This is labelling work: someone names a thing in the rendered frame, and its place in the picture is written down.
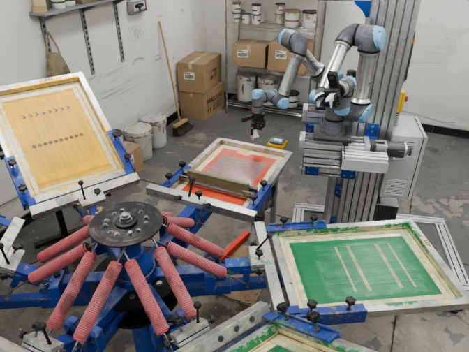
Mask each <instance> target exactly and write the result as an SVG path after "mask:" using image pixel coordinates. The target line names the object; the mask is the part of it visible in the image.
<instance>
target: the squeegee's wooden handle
mask: <svg viewBox="0 0 469 352"><path fill-rule="evenodd" d="M187 176H188V177H189V179H190V180H191V178H192V177H194V178H195V181H196V182H201V183H204V184H209V185H212V186H217V187H220V188H223V189H228V190H231V191H236V192H240V193H242V194H243V190H245V191H249V183H248V182H242V181H239V180H235V179H230V178H227V177H221V176H218V175H213V174H210V173H205V172H202V171H198V170H193V169H188V170H187Z"/></svg>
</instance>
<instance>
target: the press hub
mask: <svg viewBox="0 0 469 352"><path fill-rule="evenodd" d="M162 224H163V216H162V214H161V212H160V211H159V209H158V208H156V207H154V206H153V205H150V204H149V203H143V202H136V201H131V202H124V203H117V204H115V205H111V206H109V207H106V208H105V209H104V210H101V211H100V212H99V213H98V214H96V215H95V216H94V217H93V219H92V220H91V222H90V224H89V234H90V236H91V238H92V240H93V241H95V242H96V243H98V244H100V245H103V246H105V247H112V248H120V250H119V256H120V254H121V252H122V248H123V247H126V249H125V251H126V253H127V255H128V257H129V259H134V260H136V261H137V263H138V265H139V266H140V269H141V271H142V273H143V275H144V278H145V279H146V281H147V283H148V284H151V285H152V286H153V288H154V289H155V291H156V292H157V294H159V296H160V297H161V299H162V300H163V301H164V303H165V304H166V306H167V307H168V309H169V310H170V311H172V310H173V309H174V308H175V307H176V305H177V303H178V301H177V299H176V297H175V295H174V293H171V292H172V289H171V287H170V285H169V283H168V281H167V279H166V278H165V277H163V278H156V273H157V268H158V267H160V265H159V264H158V261H157V260H154V259H153V258H152V257H151V256H150V255H149V254H148V253H147V252H148V251H149V250H150V249H151V248H152V247H148V246H142V245H141V243H143V242H145V241H147V240H149V239H150V238H152V237H153V236H154V235H155V234H157V232H158V231H159V230H160V229H161V226H162ZM118 258H119V257H118ZM117 260H118V259H116V258H115V256H114V254H112V255H110V256H108V257H107V258H106V259H105V260H103V261H102V262H101V263H100V264H99V265H98V267H97V268H96V269H95V270H94V272H103V271H106V269H107V267H108V265H109V264H110V261H117ZM127 261H128V260H127V258H126V256H125V254H124V253H123V255H122V257H121V259H120V261H119V263H121V264H122V266H123V267H122V269H121V271H120V273H119V275H118V277H117V279H116V281H115V283H114V286H113V287H112V290H111V291H110V293H111V292H112V291H113V290H114V289H115V287H116V286H118V287H120V288H124V289H127V290H128V292H127V294H125V296H123V298H122V299H121V300H120V301H119V302H118V303H117V305H116V306H115V307H114V310H115V311H127V314H126V315H125V316H124V317H123V318H122V319H121V320H120V322H119V323H118V324H117V327H118V328H121V329H132V333H133V339H134V343H135V350H136V352H161V349H160V350H156V348H155V346H154V345H153V344H152V342H151V334H150V329H149V325H150V324H151V321H150V320H149V318H148V317H147V315H146V314H145V312H144V311H143V309H144V307H143V305H142V303H141V301H140V299H139V297H138V295H137V292H136V290H135V288H134V286H133V284H132V282H131V279H130V277H129V276H128V273H127V271H126V269H125V267H124V265H125V262H127ZM99 283H100V282H97V283H90V286H91V292H92V295H94V293H95V291H96V289H97V287H98V285H99Z"/></svg>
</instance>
